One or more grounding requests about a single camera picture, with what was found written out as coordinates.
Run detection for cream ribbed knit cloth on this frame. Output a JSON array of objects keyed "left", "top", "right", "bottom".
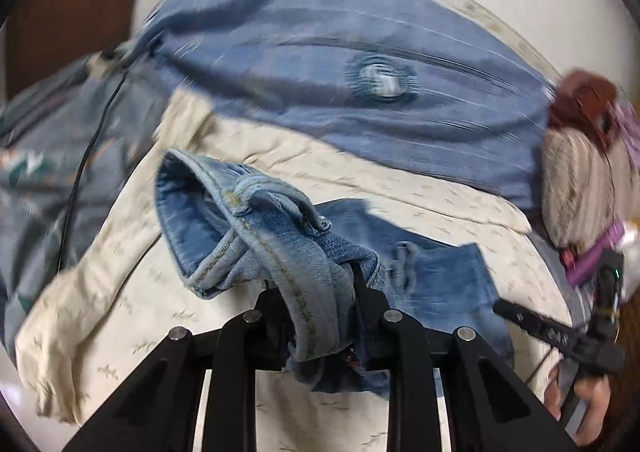
[{"left": 541, "top": 128, "right": 640, "bottom": 253}]

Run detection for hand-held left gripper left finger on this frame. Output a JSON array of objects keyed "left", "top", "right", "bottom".
[{"left": 62, "top": 288, "right": 297, "bottom": 452}]

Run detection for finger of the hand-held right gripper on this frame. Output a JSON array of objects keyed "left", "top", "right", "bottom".
[{"left": 492, "top": 299, "right": 585, "bottom": 352}]

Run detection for person's right hand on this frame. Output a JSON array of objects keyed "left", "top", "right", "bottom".
[{"left": 544, "top": 366, "right": 617, "bottom": 449}]

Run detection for cream printed bed sheet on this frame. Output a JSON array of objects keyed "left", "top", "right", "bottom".
[{"left": 14, "top": 0, "right": 582, "bottom": 452}]

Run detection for black cable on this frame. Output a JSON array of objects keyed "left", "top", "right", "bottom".
[{"left": 56, "top": 49, "right": 151, "bottom": 275}]

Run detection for brown wooden headboard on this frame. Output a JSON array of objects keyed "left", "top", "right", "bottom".
[{"left": 4, "top": 0, "right": 140, "bottom": 91}]

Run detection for brown cloth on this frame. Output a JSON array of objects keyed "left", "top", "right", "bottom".
[{"left": 546, "top": 70, "right": 623, "bottom": 145}]

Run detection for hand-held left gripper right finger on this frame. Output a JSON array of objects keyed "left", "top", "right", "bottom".
[{"left": 350, "top": 261, "right": 572, "bottom": 452}]

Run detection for blue denim pants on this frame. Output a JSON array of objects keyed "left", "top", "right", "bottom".
[{"left": 155, "top": 148, "right": 517, "bottom": 395}]

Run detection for grey patterned quilt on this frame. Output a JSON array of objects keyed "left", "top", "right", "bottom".
[{"left": 0, "top": 50, "right": 172, "bottom": 359}]

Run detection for purple object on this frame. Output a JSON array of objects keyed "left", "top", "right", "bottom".
[{"left": 564, "top": 221, "right": 628, "bottom": 285}]

